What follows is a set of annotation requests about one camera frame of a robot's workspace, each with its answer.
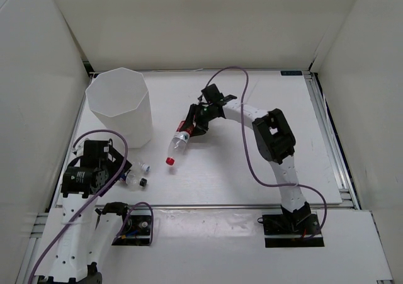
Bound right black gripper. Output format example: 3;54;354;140
179;103;217;138

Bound clear white label bottle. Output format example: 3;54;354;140
130;159;150;174

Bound blue label black cap bottle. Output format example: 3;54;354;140
119;170;148;191

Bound clear red cap bottle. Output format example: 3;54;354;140
166;120;195;167

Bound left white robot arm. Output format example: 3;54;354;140
40;140;132;283

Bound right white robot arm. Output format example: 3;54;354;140
178;84;311;234

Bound white octagonal plastic bin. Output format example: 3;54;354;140
86;67;153;149

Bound small blue label sticker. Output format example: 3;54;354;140
280;71;303;76

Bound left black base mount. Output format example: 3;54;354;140
112;212;153;246

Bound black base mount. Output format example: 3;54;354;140
112;212;153;246
257;213;325;248

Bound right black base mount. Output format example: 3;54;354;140
257;213;325;248

